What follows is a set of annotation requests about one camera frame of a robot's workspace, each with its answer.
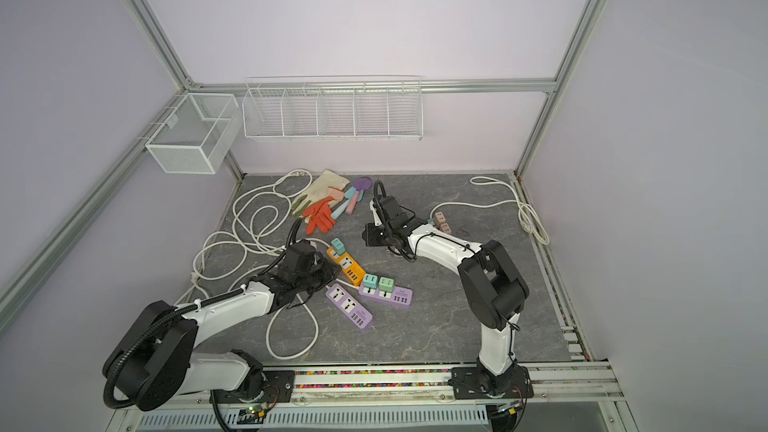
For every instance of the white mesh box basket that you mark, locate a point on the white mesh box basket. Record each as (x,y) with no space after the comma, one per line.
(197,134)

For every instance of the white wire shelf basket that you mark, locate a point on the white wire shelf basket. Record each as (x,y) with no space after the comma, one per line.
(345,107)

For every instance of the teal plug on purple strip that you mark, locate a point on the teal plug on purple strip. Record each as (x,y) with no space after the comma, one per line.
(370,281)

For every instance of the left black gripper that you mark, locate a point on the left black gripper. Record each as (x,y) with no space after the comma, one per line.
(329,274)

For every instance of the beige and red glove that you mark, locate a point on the beige and red glove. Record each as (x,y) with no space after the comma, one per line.
(315,204)

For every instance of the orange power strip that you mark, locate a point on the orange power strip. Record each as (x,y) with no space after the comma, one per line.
(351,269)

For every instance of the pastel silicone utensils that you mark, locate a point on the pastel silicone utensils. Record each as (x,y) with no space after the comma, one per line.
(352,196)

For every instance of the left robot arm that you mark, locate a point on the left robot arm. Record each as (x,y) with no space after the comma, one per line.
(157,359)

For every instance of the green plug on purple strip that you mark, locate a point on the green plug on purple strip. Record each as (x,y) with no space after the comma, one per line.
(386,284)

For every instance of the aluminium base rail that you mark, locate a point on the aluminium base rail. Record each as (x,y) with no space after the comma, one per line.
(342,398)

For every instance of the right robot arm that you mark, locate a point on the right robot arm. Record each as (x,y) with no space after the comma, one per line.
(492,284)

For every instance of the pink plug on teal front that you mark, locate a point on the pink plug on teal front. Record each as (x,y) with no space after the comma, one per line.
(446,228)

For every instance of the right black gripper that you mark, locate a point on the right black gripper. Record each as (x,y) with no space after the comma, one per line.
(371,235)

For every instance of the purple power strip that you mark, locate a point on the purple power strip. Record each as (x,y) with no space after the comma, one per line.
(351,308)
(399,297)

